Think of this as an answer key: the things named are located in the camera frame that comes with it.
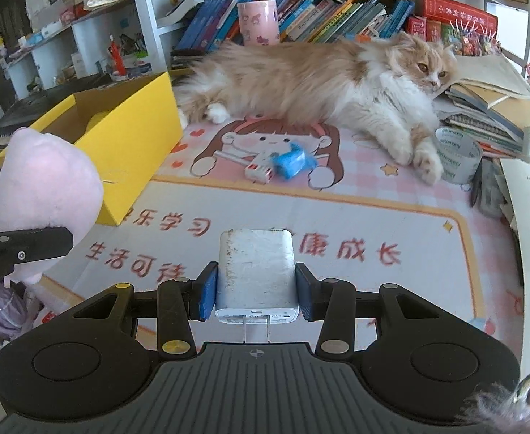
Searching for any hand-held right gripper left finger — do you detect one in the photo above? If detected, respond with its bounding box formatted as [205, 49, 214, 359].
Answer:
[70, 261, 218, 359]

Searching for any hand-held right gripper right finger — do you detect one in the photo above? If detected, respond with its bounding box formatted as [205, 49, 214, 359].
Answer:
[294, 262, 449, 359]

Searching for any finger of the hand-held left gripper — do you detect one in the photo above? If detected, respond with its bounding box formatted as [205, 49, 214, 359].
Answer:
[0, 226, 74, 305]

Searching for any white power adapter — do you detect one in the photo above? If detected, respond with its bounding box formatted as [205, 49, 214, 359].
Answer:
[214, 229, 300, 344]

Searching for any pink plush toy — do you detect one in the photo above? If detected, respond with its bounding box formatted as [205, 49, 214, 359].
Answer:
[0, 127, 105, 286]

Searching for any yellow cardboard box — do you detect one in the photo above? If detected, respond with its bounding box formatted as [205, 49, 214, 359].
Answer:
[0, 72, 184, 227]

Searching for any pink printed desktop mat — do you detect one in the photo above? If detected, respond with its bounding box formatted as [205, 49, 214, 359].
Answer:
[34, 115, 525, 371]

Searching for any white red USB charger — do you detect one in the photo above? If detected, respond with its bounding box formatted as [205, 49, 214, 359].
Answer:
[215, 149, 277, 182]

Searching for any blue crumpled packet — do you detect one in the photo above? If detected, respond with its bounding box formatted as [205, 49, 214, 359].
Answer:
[272, 141, 316, 180]

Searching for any black electronic keyboard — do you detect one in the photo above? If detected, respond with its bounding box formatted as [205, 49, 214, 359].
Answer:
[0, 72, 114, 148]

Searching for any yellow tape roll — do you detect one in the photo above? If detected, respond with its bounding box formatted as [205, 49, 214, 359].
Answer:
[85, 109, 114, 136]

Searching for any clear tape roll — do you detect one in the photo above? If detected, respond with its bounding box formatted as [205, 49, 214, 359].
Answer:
[434, 127, 483, 185]

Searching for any red white pen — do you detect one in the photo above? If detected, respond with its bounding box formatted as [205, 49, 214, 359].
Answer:
[107, 33, 127, 77]

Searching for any dark grey pouch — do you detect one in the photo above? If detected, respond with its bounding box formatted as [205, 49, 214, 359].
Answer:
[470, 158, 506, 218]

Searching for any long-haired orange white cat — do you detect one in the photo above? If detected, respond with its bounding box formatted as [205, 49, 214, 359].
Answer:
[172, 31, 459, 186]

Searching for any grey fluffy charm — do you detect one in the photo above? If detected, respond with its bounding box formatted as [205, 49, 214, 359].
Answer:
[459, 367, 530, 434]

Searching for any white bookshelf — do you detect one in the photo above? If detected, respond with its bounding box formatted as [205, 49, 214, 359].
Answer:
[7, 0, 530, 95]

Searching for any pile of notebooks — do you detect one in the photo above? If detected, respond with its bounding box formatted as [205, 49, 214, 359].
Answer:
[432, 54, 530, 166]

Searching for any pink printed cup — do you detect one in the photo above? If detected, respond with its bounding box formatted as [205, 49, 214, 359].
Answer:
[237, 1, 280, 47]

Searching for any row of colourful books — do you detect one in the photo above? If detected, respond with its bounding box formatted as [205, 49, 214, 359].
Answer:
[171, 0, 417, 57]

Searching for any red printed box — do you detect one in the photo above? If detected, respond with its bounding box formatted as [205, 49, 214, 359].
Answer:
[415, 0, 499, 41]

